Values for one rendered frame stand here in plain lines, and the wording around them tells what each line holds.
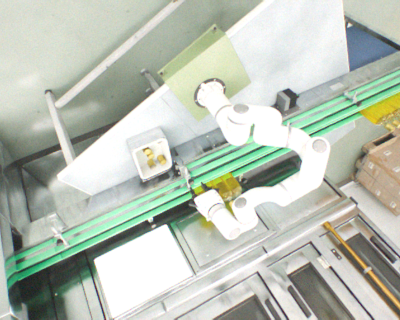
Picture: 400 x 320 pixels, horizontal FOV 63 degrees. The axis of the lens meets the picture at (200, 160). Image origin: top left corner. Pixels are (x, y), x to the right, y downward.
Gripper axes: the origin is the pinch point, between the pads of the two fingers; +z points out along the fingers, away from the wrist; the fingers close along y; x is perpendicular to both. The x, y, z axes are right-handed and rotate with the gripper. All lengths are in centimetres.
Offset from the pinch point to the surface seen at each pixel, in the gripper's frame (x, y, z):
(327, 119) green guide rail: -15, 95, 19
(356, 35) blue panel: 4, 163, 63
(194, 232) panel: -38.5, -3.2, 10.9
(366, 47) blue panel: 1, 157, 49
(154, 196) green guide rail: -18.4, -14.1, 27.6
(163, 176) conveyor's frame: -14.6, -5.2, 34.3
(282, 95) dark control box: 5, 71, 32
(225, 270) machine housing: -43.9, -0.1, -13.9
